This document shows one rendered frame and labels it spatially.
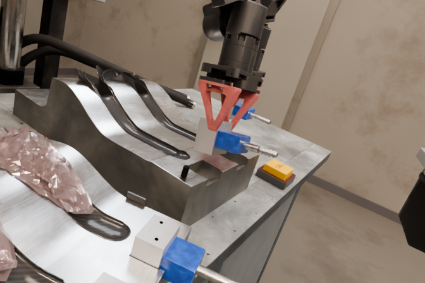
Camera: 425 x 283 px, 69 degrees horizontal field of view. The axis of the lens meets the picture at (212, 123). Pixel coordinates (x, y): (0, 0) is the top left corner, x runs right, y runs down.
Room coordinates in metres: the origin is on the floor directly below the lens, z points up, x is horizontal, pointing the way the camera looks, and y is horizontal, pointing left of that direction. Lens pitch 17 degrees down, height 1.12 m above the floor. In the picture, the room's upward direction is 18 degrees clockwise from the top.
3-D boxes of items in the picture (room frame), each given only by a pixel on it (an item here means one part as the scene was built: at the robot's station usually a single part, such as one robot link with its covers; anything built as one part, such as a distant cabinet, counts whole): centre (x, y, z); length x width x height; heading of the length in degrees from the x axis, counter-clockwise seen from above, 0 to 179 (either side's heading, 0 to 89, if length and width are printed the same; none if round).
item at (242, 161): (0.58, -0.06, 0.87); 0.05 x 0.05 x 0.04; 62
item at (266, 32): (0.80, -0.04, 1.12); 0.07 x 0.06 x 0.07; 58
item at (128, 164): (0.64, 0.16, 0.87); 0.50 x 0.26 x 0.14; 62
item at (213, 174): (0.48, -0.01, 0.87); 0.05 x 0.05 x 0.04; 62
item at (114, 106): (0.63, 0.15, 0.92); 0.35 x 0.16 x 0.09; 62
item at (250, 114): (0.78, -0.08, 0.93); 0.13 x 0.05 x 0.05; 62
